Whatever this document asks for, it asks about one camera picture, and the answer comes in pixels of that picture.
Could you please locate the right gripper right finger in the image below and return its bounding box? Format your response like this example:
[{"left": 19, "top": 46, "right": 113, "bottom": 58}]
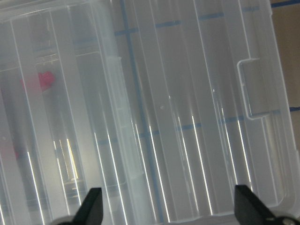
[{"left": 234, "top": 185, "right": 280, "bottom": 225}]

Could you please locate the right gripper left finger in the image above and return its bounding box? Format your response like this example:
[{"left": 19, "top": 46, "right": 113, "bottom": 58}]
[{"left": 73, "top": 187, "right": 104, "bottom": 225}]

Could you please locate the clear plastic box lid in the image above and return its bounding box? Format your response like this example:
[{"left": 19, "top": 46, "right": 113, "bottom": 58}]
[{"left": 0, "top": 0, "right": 300, "bottom": 225}]

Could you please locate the red block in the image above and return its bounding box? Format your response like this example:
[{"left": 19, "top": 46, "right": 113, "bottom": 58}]
[{"left": 20, "top": 71, "right": 56, "bottom": 92}]

